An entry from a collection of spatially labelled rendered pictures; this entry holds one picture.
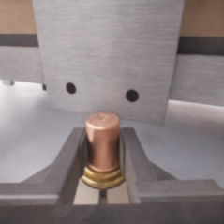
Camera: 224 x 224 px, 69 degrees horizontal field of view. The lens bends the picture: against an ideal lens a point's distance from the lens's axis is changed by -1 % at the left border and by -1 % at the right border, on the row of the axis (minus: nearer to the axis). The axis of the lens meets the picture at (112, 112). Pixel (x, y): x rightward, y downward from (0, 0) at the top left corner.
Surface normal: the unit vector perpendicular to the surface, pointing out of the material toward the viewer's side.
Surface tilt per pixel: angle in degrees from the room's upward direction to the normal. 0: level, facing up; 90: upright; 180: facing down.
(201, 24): 90
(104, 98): 90
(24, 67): 90
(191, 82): 90
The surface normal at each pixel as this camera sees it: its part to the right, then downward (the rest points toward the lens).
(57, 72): -0.32, 0.42
